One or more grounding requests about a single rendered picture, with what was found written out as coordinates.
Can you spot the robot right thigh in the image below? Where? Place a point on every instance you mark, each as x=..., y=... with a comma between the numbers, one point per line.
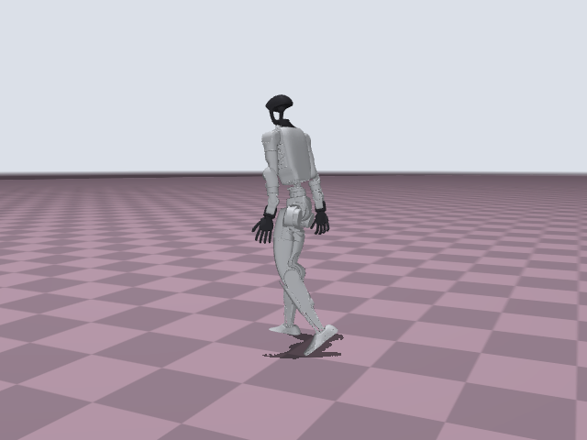
x=299, y=239

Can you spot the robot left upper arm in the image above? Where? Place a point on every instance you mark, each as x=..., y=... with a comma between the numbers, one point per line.
x=270, y=141

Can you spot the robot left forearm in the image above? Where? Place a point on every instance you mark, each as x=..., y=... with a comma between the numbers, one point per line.
x=272, y=186

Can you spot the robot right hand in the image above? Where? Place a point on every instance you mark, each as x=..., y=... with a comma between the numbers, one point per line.
x=321, y=220

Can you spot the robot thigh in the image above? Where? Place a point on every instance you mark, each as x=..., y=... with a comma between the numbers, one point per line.
x=283, y=239
x=299, y=239

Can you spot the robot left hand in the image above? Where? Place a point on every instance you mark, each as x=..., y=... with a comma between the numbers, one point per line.
x=265, y=224

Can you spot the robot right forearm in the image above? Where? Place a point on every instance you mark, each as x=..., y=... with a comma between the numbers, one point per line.
x=316, y=190

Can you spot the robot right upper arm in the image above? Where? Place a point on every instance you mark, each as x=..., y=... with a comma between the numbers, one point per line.
x=313, y=172

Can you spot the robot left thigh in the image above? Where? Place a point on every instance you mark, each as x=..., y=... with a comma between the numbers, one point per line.
x=283, y=239

